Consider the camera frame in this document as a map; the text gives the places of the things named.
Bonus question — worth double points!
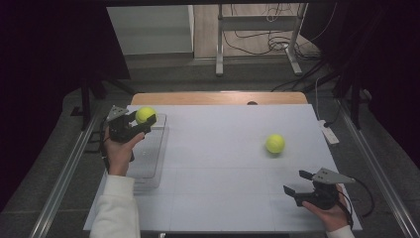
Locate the black floor cables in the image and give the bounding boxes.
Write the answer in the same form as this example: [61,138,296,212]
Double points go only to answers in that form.
[222,3,338,93]

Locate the black metal stand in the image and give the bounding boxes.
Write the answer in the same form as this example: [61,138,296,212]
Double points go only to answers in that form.
[69,77,137,132]
[332,72,365,131]

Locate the aluminium rail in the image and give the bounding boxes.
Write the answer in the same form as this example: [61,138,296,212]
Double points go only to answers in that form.
[29,110,100,238]
[336,98,420,238]

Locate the white power cable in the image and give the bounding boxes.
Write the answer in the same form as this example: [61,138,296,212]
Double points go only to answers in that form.
[314,77,324,122]

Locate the grey metal stand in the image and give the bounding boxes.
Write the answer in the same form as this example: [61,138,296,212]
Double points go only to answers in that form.
[215,3,310,77]

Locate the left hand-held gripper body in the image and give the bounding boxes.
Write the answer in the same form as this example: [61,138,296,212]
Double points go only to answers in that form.
[105,104,147,144]

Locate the white cabinet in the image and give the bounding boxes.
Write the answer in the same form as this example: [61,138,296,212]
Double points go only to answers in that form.
[106,4,195,57]

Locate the clear plastic container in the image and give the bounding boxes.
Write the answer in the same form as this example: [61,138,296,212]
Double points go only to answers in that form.
[127,113,170,192]

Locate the person's right hand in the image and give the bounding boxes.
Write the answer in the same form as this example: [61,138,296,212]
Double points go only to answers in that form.
[301,183,353,233]

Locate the person's left hand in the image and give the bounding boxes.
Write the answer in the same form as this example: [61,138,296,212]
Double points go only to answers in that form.
[103,127,147,178]

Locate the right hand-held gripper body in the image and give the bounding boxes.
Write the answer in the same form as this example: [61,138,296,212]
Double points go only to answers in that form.
[294,167,357,211]

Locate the dark curtain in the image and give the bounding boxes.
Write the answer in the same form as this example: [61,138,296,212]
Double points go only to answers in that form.
[300,0,420,171]
[0,0,132,212]

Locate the wooden table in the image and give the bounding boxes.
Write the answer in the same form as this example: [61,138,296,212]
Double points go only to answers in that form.
[131,91,309,106]

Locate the hand-held gripper black cable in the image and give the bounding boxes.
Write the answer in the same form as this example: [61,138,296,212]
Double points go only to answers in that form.
[98,115,112,175]
[336,177,376,230]

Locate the yellow tennis ball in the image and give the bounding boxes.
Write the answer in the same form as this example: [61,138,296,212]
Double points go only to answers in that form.
[264,133,286,155]
[135,105,158,125]

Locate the right hand-held gripper black cable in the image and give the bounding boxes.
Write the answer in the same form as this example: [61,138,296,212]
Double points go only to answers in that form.
[336,177,376,230]

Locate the left hand-held gripper black cable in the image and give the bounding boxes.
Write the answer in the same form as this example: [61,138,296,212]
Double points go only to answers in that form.
[98,115,112,175]

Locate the white power strip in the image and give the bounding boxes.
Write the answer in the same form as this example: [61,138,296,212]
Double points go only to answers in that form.
[318,119,341,146]

